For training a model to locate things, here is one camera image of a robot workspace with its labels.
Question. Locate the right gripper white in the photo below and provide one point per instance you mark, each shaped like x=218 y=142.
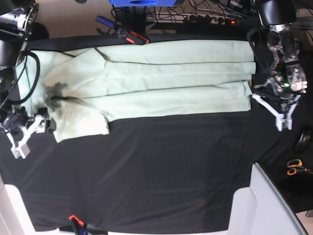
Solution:
x=20 y=130

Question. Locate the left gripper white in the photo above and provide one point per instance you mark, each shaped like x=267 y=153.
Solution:
x=283 y=118

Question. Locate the light green T-shirt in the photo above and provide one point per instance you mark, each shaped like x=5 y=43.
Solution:
x=86 y=89

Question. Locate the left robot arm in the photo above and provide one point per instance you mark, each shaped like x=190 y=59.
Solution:
x=286 y=81

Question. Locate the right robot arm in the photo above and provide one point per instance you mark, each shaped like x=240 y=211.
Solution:
x=16 y=23

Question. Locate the black round object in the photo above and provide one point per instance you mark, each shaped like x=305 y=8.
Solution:
x=303 y=141

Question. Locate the white chair right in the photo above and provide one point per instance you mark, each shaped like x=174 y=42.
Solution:
x=260 y=209

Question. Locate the white chair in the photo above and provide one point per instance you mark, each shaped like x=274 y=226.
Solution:
x=14 y=218
x=260 y=209

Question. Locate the white chair left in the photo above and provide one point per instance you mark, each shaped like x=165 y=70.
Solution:
x=14 y=218

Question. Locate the red blue clamp bottom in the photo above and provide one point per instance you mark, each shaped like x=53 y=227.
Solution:
x=78 y=227

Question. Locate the red black clamp top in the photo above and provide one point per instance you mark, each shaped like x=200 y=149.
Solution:
x=132 y=37

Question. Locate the blue box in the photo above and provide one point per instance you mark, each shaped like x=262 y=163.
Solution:
x=128 y=3

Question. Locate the white power strip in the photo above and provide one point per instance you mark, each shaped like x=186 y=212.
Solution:
x=208 y=19

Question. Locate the orange handled scissors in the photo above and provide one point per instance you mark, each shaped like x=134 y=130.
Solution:
x=295 y=166

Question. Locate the blue handled tool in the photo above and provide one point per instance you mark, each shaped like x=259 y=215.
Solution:
x=105 y=21

